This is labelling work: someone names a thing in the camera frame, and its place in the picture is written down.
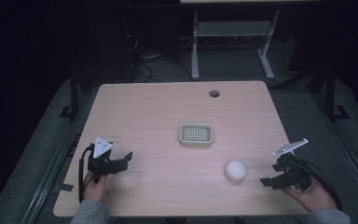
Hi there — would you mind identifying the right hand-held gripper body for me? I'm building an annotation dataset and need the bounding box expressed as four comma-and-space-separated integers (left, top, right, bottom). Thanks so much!
271, 138, 312, 192

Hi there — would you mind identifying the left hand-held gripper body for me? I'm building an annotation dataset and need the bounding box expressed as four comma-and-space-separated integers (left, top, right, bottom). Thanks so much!
87, 135, 121, 185

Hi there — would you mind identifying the white round ball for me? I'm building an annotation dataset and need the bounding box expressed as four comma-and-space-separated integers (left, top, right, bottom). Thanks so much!
225, 160, 248, 183

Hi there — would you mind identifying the person's left hand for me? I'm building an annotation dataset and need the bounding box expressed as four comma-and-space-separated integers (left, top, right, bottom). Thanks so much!
82, 170, 109, 203

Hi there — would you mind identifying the person's right hand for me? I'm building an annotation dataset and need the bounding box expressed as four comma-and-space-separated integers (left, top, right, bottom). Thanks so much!
281, 175, 338, 214

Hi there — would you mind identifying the dark tape strip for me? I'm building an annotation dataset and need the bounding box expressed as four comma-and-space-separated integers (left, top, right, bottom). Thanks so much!
57, 183, 76, 192

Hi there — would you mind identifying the pale green slotted soap dish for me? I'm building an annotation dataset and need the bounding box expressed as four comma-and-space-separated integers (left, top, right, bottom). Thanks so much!
178, 122, 214, 148

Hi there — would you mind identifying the grey metal stand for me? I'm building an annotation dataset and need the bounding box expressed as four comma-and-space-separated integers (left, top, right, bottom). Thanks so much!
190, 8, 282, 81

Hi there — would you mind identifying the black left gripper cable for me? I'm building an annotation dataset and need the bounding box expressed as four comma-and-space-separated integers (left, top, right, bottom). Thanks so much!
77, 144, 96, 204

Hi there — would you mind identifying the black metal frame post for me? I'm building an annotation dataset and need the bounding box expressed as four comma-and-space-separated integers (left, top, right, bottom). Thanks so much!
59, 69, 82, 119
323, 63, 351, 121

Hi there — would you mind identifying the tangle of floor cables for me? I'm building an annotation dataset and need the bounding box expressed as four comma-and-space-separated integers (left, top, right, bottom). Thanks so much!
122, 31, 194, 83

